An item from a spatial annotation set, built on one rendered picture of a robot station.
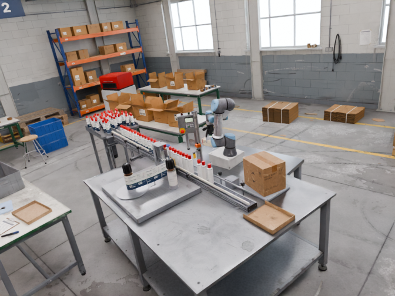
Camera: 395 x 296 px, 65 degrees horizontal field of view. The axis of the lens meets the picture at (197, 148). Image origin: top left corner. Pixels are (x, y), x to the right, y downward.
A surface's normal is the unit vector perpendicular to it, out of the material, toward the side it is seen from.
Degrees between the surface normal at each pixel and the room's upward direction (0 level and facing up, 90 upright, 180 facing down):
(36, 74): 90
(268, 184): 90
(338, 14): 90
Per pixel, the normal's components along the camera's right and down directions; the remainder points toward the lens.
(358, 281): -0.12, -0.91
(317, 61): -0.67, 0.36
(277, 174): 0.43, 0.30
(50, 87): 0.73, 0.18
